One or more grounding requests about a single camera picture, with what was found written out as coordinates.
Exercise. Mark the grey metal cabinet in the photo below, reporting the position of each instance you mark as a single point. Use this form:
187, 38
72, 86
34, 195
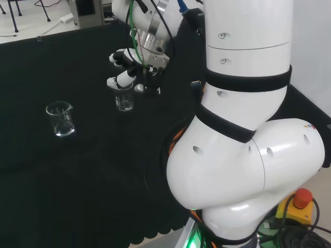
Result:
88, 11

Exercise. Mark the blue usb connector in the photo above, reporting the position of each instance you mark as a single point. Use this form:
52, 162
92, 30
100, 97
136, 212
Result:
196, 84

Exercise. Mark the white power strip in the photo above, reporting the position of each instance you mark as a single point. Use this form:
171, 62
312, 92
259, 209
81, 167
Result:
66, 18

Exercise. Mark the large clear glass beaker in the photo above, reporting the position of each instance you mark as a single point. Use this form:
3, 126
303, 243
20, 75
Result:
62, 129

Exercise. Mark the yellow stop button box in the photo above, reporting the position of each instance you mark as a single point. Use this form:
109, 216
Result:
297, 209

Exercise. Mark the black scalloped bench cloth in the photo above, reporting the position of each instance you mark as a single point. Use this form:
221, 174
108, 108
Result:
77, 180

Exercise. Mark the small clear glass beaker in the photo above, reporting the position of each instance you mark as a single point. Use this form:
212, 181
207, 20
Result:
124, 104

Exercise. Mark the grey metal base plate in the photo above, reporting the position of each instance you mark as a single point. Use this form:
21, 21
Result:
184, 235

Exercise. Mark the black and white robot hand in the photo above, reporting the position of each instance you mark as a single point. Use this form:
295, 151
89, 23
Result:
152, 60

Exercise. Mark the black chair legs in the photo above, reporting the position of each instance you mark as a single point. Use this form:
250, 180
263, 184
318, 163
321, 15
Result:
15, 13

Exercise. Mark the clear tape piece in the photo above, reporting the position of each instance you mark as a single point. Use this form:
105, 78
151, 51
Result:
39, 39

